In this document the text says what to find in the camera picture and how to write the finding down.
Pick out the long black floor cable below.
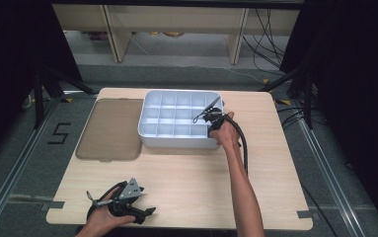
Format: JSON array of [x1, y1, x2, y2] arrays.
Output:
[[299, 182, 340, 237]]

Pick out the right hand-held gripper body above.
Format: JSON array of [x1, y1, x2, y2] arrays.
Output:
[[202, 96, 227, 133]]

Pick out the aluminium floor rail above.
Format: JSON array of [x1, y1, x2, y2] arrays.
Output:
[[0, 97, 61, 237], [296, 118, 367, 237]]

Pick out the black floor cable bundle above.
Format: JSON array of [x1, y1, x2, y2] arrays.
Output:
[[241, 8, 288, 72]]

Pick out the person's left hand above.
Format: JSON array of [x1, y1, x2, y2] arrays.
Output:
[[77, 189, 137, 237]]

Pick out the thin white floor cable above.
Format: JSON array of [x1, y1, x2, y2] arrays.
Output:
[[129, 35, 265, 84]]

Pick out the grey tape strip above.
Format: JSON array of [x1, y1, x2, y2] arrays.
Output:
[[40, 200, 66, 212], [296, 209, 320, 220]]

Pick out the black metal stand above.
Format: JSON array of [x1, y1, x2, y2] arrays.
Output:
[[33, 63, 100, 130], [258, 63, 315, 130]]

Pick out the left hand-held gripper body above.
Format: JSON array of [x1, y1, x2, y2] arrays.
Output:
[[110, 177, 147, 226]]

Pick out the brown translucent plastic lid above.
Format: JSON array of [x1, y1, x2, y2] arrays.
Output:
[[75, 98, 144, 163]]

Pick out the black cables beside stand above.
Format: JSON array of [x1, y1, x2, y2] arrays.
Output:
[[276, 106, 305, 128]]

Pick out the thin black gripper wire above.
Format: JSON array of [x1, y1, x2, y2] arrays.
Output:
[[192, 111, 211, 124]]

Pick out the white divided storage box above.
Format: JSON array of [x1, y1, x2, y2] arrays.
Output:
[[137, 89, 226, 149]]

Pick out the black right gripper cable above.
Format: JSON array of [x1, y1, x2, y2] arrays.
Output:
[[222, 115, 250, 176]]

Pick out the yellow object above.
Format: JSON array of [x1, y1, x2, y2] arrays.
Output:
[[149, 31, 182, 38]]

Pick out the black curtain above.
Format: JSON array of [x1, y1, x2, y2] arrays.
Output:
[[0, 0, 83, 167], [279, 0, 378, 236]]

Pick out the person's right hand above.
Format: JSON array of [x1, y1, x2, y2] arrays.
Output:
[[208, 111, 242, 151]]

